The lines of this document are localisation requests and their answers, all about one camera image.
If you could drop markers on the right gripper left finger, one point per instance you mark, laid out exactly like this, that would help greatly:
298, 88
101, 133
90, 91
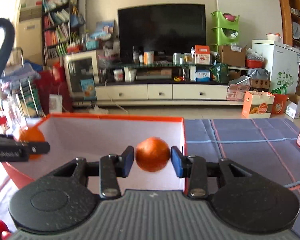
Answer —
114, 166

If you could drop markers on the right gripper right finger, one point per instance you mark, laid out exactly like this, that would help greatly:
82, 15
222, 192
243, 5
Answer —
193, 169

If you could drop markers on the orange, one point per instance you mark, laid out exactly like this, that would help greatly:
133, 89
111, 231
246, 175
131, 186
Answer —
31, 134
152, 154

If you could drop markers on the orange cardboard box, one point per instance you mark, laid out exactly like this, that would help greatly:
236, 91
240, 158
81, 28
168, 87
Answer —
92, 136

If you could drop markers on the white paper bag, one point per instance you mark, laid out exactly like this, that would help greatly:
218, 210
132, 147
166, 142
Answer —
55, 103

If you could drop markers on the blue plaid bed sheet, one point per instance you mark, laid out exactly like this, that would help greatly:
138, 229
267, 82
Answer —
266, 146

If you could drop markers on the red shopping bag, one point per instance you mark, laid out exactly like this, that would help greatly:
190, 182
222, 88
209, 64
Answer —
53, 82

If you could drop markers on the white tv stand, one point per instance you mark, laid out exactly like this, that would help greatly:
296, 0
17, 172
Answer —
161, 92

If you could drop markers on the orange fruit gift box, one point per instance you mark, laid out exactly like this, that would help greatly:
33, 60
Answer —
257, 105

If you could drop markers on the white glass door cabinet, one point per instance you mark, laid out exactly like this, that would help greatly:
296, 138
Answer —
81, 71

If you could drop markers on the brown cardboard box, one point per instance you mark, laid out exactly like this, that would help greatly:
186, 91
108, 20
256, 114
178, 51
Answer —
232, 55

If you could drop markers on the white chest freezer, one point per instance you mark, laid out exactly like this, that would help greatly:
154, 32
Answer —
282, 62

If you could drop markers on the black flat television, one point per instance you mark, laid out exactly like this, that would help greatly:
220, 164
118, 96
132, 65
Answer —
164, 29

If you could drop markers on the green stacked storage bins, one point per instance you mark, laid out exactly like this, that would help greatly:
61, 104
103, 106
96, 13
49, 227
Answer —
225, 30

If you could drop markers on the dark bookshelf left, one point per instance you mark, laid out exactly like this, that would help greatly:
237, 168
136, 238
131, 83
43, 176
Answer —
58, 27

